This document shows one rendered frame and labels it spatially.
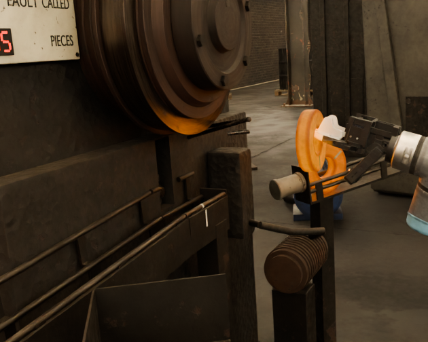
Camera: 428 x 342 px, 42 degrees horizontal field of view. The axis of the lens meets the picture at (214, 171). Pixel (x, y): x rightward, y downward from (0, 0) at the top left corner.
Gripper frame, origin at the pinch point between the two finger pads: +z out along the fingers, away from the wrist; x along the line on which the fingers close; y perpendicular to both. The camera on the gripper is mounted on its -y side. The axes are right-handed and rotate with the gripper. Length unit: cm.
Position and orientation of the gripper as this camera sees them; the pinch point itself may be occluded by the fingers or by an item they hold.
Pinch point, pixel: (312, 133)
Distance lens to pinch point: 140.3
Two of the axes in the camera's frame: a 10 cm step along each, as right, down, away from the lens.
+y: 1.8, -9.3, -3.2
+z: -8.7, -3.1, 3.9
